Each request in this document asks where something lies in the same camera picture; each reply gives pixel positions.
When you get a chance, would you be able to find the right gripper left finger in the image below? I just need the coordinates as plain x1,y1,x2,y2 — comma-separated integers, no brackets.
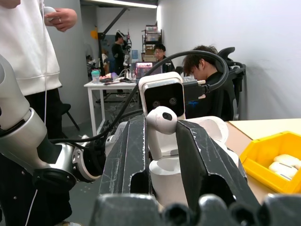
98,114,152,196

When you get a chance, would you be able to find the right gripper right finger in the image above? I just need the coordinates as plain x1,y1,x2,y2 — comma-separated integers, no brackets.
175,119,261,209

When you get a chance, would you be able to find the white earbud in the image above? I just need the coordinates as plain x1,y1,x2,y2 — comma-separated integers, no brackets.
145,105,178,161

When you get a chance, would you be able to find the yellow plastic bin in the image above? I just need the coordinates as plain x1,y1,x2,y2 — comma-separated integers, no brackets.
239,130,301,194

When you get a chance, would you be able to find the black storage shelf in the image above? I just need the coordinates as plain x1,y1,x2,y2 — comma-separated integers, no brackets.
141,24,163,63

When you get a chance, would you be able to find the person's hand with ring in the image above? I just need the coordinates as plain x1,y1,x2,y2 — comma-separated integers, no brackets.
44,8,78,32

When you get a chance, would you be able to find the person's bare hand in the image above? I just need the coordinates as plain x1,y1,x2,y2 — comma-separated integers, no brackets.
0,0,21,9

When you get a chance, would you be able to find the man with messy hair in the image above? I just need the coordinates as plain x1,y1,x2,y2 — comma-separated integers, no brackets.
182,45,237,121

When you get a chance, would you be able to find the cream cardboard table sheet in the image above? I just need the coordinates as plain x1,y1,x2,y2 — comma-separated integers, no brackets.
228,118,301,141

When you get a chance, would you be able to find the white office table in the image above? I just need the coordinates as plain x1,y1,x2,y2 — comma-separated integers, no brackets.
84,79,142,137

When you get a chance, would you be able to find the black folding chair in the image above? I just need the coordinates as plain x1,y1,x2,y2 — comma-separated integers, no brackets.
60,103,80,131

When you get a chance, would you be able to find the teal drinking cup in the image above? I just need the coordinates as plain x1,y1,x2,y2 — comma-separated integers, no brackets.
91,69,101,84

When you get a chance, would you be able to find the open laptop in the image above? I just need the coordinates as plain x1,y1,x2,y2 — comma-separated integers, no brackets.
135,61,163,80

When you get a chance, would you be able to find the black office chair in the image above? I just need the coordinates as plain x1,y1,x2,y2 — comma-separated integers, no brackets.
217,47,247,121

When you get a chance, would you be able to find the standing person with headset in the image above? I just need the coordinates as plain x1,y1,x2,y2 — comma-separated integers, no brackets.
111,30,133,98

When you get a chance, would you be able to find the seated man with glasses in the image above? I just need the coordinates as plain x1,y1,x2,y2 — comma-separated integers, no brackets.
153,43,176,73

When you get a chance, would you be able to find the person in white hoodie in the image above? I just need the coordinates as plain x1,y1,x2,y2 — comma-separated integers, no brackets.
0,0,73,226

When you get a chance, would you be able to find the ceiling light strip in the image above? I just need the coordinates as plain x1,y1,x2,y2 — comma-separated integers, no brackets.
88,0,158,9

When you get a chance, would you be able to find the white handheld controller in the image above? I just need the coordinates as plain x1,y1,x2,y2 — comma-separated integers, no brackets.
43,6,57,22

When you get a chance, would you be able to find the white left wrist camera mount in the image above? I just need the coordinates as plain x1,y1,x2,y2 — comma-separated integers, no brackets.
138,72,187,121

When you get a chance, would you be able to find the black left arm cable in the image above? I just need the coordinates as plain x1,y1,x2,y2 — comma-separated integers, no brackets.
48,50,230,144

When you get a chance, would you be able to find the thin white cable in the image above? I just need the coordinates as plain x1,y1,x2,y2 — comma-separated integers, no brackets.
24,20,49,226

